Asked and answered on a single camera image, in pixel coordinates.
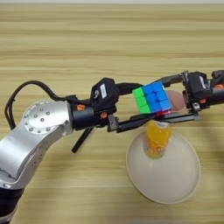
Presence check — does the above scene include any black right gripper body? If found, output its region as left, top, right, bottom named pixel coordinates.
left=181, top=69, right=224, bottom=121

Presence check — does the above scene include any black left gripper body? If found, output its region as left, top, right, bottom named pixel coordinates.
left=70, top=97, right=121, bottom=133

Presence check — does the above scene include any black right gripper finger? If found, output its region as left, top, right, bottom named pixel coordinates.
left=155, top=72, right=188, bottom=88
left=157, top=112, right=200, bottom=123

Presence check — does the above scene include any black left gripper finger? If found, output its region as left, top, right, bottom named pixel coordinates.
left=115, top=81, right=144, bottom=96
left=115, top=113, right=160, bottom=134

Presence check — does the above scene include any colourful puzzle cube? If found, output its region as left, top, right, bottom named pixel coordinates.
left=131, top=80, right=172, bottom=116

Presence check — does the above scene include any orange juice bottle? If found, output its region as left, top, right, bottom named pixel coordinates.
left=143, top=120, right=172, bottom=160

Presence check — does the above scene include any white round plate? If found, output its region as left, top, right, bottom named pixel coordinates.
left=125, top=128, right=202, bottom=206

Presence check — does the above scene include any pink plastic cup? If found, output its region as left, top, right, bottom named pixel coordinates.
left=167, top=89, right=186, bottom=114

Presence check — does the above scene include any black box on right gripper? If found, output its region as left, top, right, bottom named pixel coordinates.
left=186, top=71, right=212, bottom=102

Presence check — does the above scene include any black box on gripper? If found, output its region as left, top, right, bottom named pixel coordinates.
left=89, top=77, right=120, bottom=112
left=186, top=71, right=212, bottom=102

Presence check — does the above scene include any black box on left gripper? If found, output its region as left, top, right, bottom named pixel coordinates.
left=89, top=77, right=120, bottom=112

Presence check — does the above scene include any black marker pen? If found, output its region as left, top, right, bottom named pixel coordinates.
left=71, top=126, right=96, bottom=154

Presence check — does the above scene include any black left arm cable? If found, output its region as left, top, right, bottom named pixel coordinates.
left=3, top=80, right=77, bottom=131

